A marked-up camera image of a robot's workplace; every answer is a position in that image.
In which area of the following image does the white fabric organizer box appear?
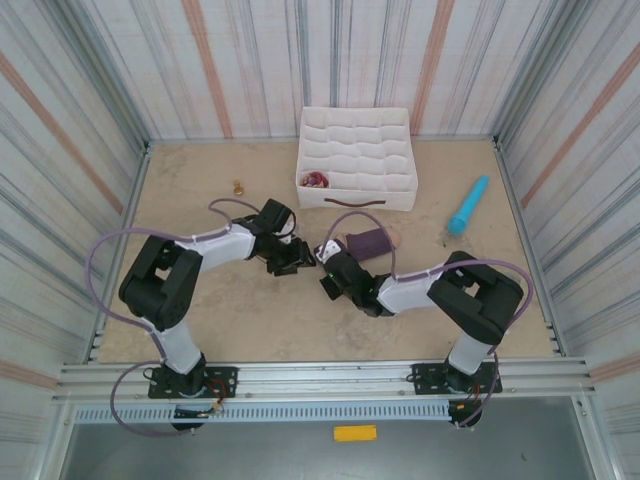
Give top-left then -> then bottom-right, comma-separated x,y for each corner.
295,104 -> 419,211

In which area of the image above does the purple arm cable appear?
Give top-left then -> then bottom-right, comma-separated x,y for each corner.
322,210 -> 535,430
85,197 -> 264,438

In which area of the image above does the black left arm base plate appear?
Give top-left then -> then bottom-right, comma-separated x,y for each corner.
147,366 -> 239,400

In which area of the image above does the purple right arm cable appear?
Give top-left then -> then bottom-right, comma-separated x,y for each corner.
322,210 -> 535,430

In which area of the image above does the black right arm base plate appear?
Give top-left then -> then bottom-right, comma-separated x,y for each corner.
410,363 -> 501,396

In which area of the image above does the aluminium mounting rail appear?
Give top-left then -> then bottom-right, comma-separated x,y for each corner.
52,355 -> 599,404

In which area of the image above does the blue plastic tube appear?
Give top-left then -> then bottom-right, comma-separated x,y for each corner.
447,174 -> 491,236

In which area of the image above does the perforated metal cable tray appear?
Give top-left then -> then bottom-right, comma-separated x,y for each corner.
73,403 -> 451,425

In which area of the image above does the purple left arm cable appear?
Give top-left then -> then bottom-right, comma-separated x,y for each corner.
85,197 -> 264,438

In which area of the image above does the metal side rail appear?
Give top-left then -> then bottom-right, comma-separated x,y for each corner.
492,135 -> 569,357
82,141 -> 154,364

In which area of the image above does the yellow label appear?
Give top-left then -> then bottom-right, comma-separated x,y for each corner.
333,424 -> 378,443

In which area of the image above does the purple sock with orange stripe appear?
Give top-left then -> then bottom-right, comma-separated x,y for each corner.
327,227 -> 403,262

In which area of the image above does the brown strap handle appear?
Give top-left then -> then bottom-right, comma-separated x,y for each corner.
323,196 -> 387,207

